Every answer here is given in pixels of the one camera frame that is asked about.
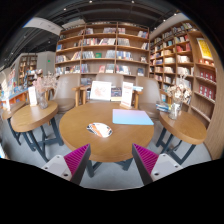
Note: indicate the glass vase with dried flowers left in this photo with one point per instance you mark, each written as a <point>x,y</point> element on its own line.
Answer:
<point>42,85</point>

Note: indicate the small white sign left table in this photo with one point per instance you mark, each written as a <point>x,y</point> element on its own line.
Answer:
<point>32,96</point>

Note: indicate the glass vase with dried flowers right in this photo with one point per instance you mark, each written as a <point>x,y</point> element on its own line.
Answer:
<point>180,93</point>

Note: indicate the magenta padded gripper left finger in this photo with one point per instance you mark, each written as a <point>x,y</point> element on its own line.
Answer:
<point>70,167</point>

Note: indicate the round wooden table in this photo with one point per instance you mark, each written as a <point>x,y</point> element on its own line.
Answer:
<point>186,128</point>
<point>116,148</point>
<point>28,118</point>

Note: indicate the white framed picture card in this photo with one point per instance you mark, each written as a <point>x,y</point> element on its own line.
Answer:
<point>100,90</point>

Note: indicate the beige armchair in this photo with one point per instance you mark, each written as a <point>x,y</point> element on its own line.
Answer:
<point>151,95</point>
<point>67,92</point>

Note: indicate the beige armchair right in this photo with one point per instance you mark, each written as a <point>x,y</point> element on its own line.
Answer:
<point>151,95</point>

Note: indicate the round wooden centre table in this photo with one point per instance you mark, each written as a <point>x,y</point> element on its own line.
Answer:
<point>116,148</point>

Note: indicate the distant wooden bookshelf left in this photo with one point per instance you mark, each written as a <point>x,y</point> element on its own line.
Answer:
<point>27,67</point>

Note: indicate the light blue mouse pad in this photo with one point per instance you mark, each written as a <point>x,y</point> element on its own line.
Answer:
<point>130,117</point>

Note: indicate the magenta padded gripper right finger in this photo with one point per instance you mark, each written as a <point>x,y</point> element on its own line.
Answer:
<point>152,166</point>

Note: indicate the beige armchair left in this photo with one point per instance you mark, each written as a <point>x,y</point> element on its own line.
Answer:
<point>67,92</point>

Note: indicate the wooden bookshelf right wall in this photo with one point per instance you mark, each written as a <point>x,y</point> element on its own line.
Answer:
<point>174,51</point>

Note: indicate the wooden display counter far left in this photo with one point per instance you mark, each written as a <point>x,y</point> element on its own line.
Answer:
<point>14,98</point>

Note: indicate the stack of books right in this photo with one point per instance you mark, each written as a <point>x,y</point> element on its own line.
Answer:
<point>162,106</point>

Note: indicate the large wooden bookshelf back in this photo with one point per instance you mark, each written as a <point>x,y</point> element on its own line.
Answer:
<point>104,48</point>

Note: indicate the yellow poster on shelf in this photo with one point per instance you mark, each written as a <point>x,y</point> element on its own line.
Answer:
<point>205,52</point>

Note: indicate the glass vase with dried flowers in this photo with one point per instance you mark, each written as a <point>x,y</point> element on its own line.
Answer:
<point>180,93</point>
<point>42,85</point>

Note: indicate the round wooden right table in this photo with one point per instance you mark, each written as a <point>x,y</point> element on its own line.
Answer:
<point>186,128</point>

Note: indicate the round wooden left table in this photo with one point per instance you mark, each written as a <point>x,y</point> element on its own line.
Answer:
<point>28,118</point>

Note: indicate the white standing sign card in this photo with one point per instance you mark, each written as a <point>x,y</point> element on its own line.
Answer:
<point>127,90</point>

